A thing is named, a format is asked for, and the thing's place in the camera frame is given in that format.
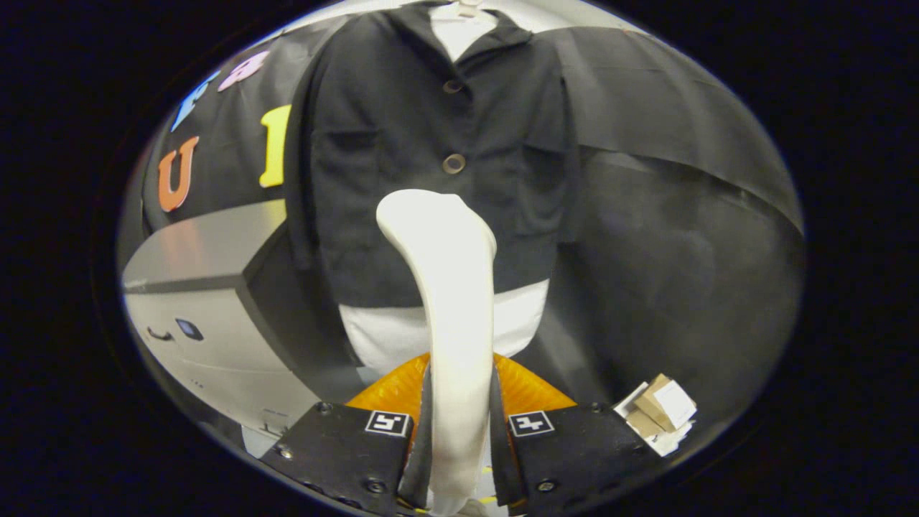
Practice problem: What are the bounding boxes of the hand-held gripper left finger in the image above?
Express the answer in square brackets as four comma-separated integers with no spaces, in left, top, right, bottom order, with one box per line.
[258,352,436,517]

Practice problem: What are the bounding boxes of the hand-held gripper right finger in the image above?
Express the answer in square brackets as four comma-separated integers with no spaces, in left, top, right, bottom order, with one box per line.
[490,352,665,517]

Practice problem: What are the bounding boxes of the black suit jacket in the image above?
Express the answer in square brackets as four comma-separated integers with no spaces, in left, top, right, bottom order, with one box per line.
[284,4,582,309]

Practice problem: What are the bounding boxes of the white dress form torso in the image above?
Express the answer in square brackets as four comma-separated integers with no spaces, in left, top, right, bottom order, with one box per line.
[337,2,551,376]

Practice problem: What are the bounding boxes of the small cardboard box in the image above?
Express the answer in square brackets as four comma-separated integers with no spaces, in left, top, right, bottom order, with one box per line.
[614,373,699,458]

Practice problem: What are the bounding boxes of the black backdrop cloth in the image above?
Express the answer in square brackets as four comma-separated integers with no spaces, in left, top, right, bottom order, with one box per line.
[140,14,805,460]

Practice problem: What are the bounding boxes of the grey cabinet box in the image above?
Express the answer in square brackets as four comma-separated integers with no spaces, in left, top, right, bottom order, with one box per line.
[118,200,363,439]

